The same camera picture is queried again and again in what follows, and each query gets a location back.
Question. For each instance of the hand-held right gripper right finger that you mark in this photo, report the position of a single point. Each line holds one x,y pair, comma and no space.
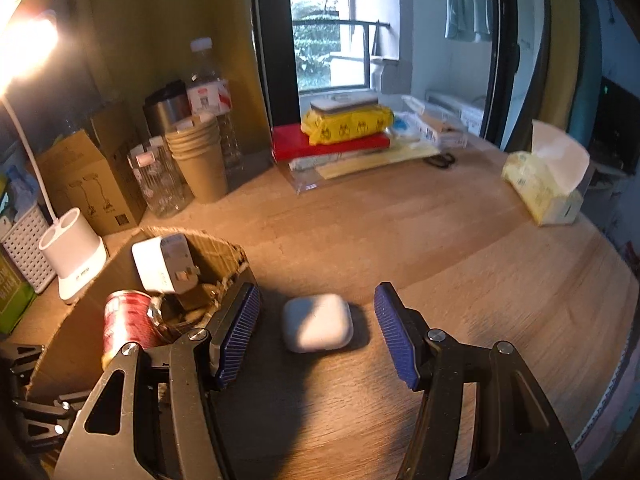
395,335

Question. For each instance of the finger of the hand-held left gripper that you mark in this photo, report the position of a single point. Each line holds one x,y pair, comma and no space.
45,420
22,360

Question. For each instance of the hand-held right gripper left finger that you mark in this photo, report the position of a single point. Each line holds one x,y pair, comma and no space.
237,335

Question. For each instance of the white earbuds case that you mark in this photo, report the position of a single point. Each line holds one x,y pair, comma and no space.
317,325

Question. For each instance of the white charger adapter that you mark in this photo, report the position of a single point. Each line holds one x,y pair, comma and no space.
160,265

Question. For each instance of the red can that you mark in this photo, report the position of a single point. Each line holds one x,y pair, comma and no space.
127,320

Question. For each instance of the white desk lamp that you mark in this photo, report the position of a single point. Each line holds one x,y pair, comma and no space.
75,260

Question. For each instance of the white lattice basket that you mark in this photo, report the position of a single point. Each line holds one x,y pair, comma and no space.
25,245

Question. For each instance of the stack of brown paper cups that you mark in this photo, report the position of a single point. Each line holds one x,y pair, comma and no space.
202,175

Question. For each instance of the clear acrylic tray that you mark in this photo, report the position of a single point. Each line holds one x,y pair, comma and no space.
300,180

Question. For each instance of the clear glass jar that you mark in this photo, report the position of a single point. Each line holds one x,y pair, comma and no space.
160,185

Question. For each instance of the beige envelope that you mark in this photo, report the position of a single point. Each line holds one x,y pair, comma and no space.
375,160

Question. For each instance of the black scissors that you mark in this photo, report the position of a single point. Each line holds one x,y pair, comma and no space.
440,161

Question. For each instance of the brown printed cardboard box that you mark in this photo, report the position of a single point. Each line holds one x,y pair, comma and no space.
85,180

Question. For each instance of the red book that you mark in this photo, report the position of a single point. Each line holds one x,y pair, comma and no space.
290,142

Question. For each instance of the pale yellow tissue pack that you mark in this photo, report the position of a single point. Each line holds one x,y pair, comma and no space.
540,190

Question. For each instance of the clear plastic packages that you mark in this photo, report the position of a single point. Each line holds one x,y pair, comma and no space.
430,125

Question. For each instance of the yellow wipes pack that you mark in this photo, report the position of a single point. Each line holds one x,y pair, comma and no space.
345,127

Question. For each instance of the steel thermos flask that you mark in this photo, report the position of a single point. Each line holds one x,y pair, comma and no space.
165,110

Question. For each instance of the white balcony appliance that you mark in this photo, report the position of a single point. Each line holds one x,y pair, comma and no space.
470,110

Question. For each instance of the white grey flat device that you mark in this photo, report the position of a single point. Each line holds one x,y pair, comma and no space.
345,102

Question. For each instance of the clear water bottle red label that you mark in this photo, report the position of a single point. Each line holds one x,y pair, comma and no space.
210,95

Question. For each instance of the dark navy curtain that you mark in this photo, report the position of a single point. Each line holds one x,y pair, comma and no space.
65,100

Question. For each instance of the teal curtain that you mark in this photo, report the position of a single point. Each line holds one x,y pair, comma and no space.
585,105

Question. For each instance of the black television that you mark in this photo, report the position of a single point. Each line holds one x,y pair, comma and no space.
620,125

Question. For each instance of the balcony metal railing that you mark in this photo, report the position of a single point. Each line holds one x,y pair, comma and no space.
350,22

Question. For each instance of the mustard yellow curtain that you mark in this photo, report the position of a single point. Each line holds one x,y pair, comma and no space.
175,20
555,60

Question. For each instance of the hanging pale shirt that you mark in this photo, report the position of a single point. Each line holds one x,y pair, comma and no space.
470,0

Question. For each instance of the black sliding door frame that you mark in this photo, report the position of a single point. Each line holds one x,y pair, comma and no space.
505,50

